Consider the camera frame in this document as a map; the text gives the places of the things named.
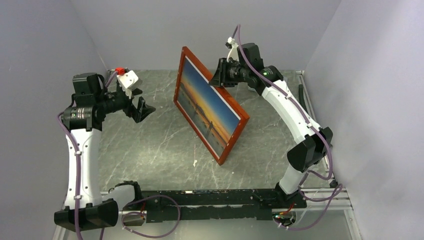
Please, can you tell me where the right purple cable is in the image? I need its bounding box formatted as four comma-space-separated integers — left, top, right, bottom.
230, 24, 344, 232

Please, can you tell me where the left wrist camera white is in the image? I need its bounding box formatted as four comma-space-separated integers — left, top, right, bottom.
115, 67, 143, 100

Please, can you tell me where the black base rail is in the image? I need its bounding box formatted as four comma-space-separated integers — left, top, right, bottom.
125, 188, 307, 223

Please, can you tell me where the purple cable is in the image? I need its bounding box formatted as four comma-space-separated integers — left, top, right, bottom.
56, 69, 182, 240
230, 24, 344, 232

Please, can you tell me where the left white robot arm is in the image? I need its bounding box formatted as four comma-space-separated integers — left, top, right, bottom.
54, 69, 155, 233

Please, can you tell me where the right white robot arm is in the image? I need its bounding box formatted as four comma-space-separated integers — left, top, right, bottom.
209, 37, 333, 208

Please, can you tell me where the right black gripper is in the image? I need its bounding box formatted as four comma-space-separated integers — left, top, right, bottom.
208, 58, 249, 88

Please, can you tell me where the aluminium extrusion rail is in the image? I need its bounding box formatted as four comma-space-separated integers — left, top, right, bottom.
140, 188, 350, 212

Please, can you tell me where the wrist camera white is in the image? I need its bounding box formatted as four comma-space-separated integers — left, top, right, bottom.
225, 36, 240, 62
115, 67, 143, 100

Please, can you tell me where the dark green hose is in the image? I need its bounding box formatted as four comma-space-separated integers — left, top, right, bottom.
298, 84, 307, 110

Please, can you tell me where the wooden picture frame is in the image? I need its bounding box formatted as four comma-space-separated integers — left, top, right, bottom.
173, 46, 250, 165

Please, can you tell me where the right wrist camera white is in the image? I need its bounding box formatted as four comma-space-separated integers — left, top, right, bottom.
225, 36, 240, 62

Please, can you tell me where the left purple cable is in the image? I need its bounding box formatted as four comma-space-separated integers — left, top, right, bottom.
56, 69, 182, 240

